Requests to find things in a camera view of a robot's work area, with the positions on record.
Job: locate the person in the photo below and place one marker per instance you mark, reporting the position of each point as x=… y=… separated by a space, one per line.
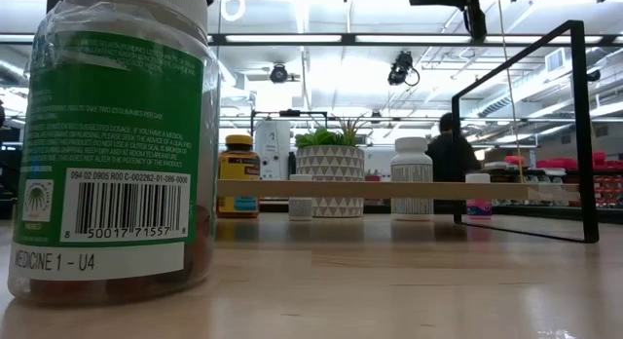
x=445 y=154

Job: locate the black ceiling camera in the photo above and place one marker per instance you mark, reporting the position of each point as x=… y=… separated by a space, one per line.
x=401 y=68
x=279 y=73

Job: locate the red storage bins rack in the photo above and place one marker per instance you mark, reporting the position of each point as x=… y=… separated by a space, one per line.
x=564 y=163

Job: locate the large white medicine bottle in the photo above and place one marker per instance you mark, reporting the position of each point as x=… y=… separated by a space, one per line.
x=411 y=159

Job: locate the clear jar green label white cap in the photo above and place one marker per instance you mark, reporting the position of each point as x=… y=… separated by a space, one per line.
x=112 y=134

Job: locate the white appliance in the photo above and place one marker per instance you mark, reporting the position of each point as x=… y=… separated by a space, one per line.
x=272 y=149

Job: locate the clear acrylic tray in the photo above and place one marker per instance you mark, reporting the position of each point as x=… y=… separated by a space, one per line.
x=389 y=189

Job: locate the black overhead frame beam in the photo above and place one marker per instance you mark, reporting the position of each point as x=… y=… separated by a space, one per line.
x=348 y=38

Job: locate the succulent plant in patterned pot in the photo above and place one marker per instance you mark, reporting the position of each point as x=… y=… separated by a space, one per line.
x=331 y=163

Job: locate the small pink bottle white cap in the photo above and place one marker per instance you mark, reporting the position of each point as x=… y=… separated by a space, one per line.
x=478 y=208

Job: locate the small grey bottle white cap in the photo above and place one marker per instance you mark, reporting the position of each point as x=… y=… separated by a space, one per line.
x=300 y=210

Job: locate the amber bottle yellow cap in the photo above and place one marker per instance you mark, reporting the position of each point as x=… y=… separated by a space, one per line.
x=238 y=168

